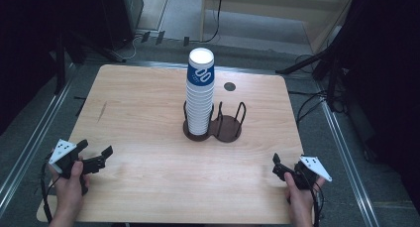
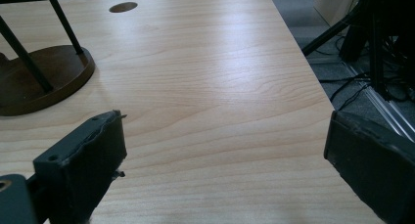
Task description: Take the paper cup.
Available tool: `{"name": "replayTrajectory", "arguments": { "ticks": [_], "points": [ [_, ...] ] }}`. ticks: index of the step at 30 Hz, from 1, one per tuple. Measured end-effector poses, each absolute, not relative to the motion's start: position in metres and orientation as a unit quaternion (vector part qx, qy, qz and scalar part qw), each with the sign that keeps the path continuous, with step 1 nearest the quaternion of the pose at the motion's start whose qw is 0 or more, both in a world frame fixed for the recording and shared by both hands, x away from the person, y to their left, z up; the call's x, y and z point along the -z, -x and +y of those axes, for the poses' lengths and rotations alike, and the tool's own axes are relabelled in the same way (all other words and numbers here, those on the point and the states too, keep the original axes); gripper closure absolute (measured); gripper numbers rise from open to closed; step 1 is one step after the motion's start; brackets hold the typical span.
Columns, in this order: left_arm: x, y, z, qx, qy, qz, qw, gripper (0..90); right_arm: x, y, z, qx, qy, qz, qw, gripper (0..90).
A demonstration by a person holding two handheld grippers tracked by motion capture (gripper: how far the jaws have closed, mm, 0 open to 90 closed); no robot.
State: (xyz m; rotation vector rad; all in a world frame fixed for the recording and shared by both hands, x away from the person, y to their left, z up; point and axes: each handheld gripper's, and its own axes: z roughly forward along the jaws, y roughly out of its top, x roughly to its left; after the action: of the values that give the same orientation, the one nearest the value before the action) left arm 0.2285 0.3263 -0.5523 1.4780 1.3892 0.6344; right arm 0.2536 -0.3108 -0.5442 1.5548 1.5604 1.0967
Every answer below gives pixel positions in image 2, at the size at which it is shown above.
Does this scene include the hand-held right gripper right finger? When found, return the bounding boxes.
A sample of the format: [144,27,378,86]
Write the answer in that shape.
[323,110,415,224]

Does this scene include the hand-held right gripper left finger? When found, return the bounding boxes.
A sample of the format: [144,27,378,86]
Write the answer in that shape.
[32,110,128,224]

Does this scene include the brown cup holder rack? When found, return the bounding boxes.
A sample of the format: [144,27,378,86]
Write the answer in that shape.
[0,0,97,117]

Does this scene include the black metal stand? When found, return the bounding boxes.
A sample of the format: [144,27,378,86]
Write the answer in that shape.
[301,0,415,101]

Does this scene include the beige wooden furniture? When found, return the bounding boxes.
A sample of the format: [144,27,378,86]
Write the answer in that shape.
[312,0,364,26]

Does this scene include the aluminium floor rail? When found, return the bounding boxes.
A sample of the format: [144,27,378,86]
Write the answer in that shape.
[344,62,415,143]

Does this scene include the black floor cables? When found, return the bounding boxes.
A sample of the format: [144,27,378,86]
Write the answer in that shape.
[317,70,415,112]

